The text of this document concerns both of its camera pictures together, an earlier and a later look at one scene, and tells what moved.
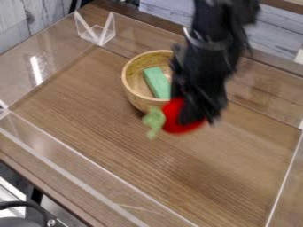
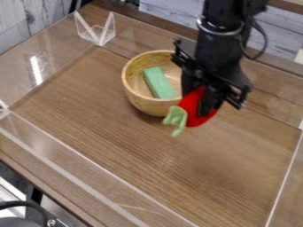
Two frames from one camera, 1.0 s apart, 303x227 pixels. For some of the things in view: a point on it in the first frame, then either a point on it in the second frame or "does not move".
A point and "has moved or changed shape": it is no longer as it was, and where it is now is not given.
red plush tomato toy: (173, 123) has moved or changed shape
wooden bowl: (148, 79) does not move
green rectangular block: (160, 81) does not move
